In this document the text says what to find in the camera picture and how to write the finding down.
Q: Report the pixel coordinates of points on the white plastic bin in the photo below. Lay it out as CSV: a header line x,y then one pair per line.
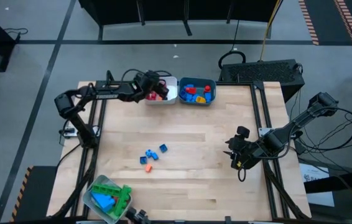
x,y
173,93

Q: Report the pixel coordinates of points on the yellow building block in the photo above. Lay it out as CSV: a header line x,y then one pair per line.
x,y
201,99

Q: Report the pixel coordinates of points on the teal plastic bin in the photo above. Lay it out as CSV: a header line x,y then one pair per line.
x,y
200,90

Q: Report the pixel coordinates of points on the black table leg bar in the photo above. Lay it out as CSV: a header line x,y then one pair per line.
x,y
344,182

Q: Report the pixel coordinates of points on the black aluminium table frame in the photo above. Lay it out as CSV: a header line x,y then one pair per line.
x,y
235,83

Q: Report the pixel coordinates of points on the black partition panel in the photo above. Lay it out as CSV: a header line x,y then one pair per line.
x,y
163,9

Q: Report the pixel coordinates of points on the small orange building block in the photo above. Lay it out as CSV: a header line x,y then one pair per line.
x,y
148,168

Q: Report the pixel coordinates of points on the medium blue building block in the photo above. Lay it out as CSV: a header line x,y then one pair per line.
x,y
208,97
183,95
192,98
189,86

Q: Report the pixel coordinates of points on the grey plastic bin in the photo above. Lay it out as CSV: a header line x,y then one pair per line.
x,y
104,179

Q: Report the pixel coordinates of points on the black handheld device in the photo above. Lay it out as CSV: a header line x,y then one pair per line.
x,y
135,215

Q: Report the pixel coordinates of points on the black mat with striped edges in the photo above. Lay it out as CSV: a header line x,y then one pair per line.
x,y
39,193
328,18

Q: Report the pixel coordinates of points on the white printed paper sheet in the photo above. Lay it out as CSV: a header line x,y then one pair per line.
x,y
322,199

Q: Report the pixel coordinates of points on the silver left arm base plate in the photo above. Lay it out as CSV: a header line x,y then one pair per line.
x,y
68,132

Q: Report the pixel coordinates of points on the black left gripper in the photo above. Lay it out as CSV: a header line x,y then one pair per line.
x,y
148,87

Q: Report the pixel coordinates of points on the small blue building block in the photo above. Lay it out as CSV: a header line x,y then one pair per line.
x,y
143,160
151,154
163,148

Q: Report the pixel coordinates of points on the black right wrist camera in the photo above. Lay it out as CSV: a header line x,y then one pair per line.
x,y
243,132

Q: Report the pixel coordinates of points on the medium red building block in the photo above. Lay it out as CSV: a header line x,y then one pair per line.
x,y
207,89
191,90

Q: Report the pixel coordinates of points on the large blue building block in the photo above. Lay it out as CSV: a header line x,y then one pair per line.
x,y
104,202

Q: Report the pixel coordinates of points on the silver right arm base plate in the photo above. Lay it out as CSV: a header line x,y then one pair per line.
x,y
263,132

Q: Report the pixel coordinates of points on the black perforated computer tower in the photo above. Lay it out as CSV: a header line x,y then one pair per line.
x,y
263,73

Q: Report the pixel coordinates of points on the large green building block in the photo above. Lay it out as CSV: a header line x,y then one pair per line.
x,y
106,189
123,202

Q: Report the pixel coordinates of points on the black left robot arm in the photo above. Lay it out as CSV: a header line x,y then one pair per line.
x,y
107,91

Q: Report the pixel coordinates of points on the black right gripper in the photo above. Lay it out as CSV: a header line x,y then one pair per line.
x,y
250,154

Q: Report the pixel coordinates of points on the large red building block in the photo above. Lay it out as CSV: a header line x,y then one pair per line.
x,y
116,199

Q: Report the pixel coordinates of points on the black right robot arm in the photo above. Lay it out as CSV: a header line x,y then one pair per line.
x,y
300,119

